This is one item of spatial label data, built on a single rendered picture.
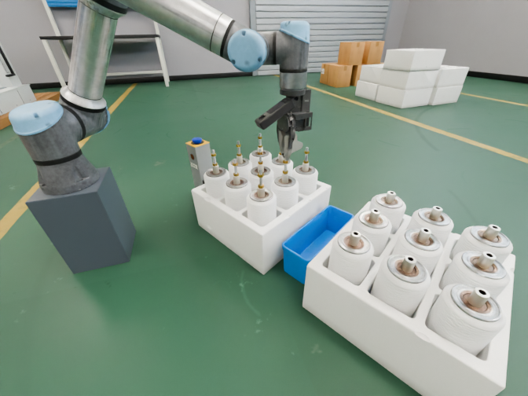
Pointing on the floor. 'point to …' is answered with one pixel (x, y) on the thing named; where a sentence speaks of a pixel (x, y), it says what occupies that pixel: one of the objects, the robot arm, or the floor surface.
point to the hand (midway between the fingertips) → (284, 155)
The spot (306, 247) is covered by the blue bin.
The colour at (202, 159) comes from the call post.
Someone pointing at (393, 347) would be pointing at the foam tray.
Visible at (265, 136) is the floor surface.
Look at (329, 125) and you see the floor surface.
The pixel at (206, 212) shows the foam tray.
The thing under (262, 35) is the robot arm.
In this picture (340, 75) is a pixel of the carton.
